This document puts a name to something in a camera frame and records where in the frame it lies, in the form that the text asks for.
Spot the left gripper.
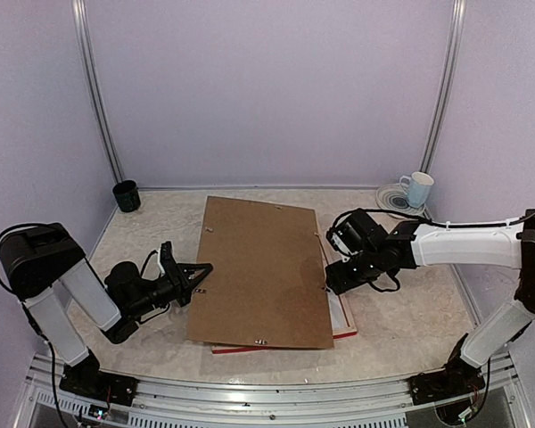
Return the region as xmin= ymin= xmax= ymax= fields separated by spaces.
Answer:
xmin=128 ymin=259 xmax=213 ymax=319

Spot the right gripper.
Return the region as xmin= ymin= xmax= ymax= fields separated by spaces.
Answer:
xmin=325 ymin=250 xmax=383 ymax=295

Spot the red wooden picture frame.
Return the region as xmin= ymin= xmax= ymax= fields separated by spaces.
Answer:
xmin=211 ymin=249 xmax=358 ymax=356

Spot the brown cardboard backing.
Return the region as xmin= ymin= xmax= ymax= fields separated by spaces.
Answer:
xmin=187 ymin=196 xmax=333 ymax=350

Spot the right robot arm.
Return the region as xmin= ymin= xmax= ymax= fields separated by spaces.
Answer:
xmin=325 ymin=208 xmax=535 ymax=396

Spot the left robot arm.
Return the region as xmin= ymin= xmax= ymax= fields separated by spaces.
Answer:
xmin=0 ymin=223 xmax=213 ymax=397

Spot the black cup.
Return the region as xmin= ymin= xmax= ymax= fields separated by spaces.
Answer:
xmin=112 ymin=179 xmax=141 ymax=213

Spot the white patterned plate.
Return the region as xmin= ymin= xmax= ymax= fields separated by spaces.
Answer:
xmin=375 ymin=184 xmax=424 ymax=219

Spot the light blue mug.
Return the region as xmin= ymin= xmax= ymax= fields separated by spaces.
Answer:
xmin=399 ymin=171 xmax=435 ymax=208

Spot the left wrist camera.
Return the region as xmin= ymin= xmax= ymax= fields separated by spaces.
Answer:
xmin=157 ymin=241 xmax=173 ymax=276

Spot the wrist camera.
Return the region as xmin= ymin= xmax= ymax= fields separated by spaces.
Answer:
xmin=325 ymin=227 xmax=351 ymax=259
xmin=157 ymin=241 xmax=173 ymax=276

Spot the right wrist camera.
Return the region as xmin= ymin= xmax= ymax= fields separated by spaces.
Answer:
xmin=325 ymin=227 xmax=351 ymax=259

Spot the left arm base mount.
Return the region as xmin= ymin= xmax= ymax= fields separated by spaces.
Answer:
xmin=60 ymin=371 xmax=139 ymax=407

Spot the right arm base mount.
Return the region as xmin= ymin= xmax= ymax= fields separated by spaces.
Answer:
xmin=407 ymin=369 xmax=486 ymax=406

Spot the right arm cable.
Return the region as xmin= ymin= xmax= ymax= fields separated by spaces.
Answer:
xmin=332 ymin=193 xmax=535 ymax=231

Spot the front aluminium rail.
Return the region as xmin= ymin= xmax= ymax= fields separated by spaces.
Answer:
xmin=6 ymin=353 xmax=535 ymax=427

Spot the left aluminium post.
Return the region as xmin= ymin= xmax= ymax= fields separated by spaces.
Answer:
xmin=71 ymin=0 xmax=124 ymax=184

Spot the aluminium post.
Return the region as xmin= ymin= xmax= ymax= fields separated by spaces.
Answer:
xmin=420 ymin=0 xmax=467 ymax=174
xmin=71 ymin=0 xmax=124 ymax=184

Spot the right aluminium post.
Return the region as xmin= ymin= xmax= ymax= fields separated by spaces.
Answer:
xmin=420 ymin=0 xmax=467 ymax=174

